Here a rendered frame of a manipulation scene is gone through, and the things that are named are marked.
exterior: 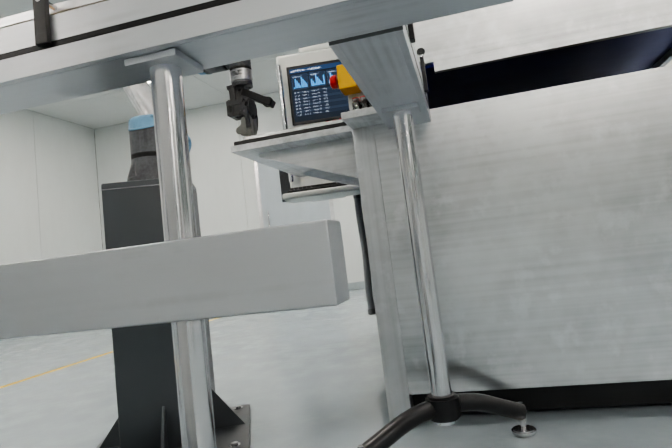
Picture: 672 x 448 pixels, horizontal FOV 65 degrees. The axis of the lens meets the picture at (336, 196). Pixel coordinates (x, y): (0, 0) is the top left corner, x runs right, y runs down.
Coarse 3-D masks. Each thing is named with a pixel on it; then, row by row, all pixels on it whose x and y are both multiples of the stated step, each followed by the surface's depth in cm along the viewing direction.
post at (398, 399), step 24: (360, 96) 156; (360, 144) 155; (360, 168) 154; (360, 192) 153; (384, 216) 151; (384, 240) 151; (384, 264) 150; (384, 288) 150; (384, 312) 149; (384, 336) 148; (384, 360) 148; (408, 408) 145
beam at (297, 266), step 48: (192, 240) 77; (240, 240) 75; (288, 240) 74; (336, 240) 76; (0, 288) 85; (48, 288) 83; (96, 288) 80; (144, 288) 78; (192, 288) 77; (240, 288) 75; (288, 288) 73; (336, 288) 72; (0, 336) 84
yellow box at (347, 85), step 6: (336, 66) 149; (342, 66) 148; (342, 72) 148; (342, 78) 148; (348, 78) 148; (342, 84) 148; (348, 84) 147; (354, 84) 147; (342, 90) 149; (348, 90) 150; (354, 90) 151; (360, 90) 152
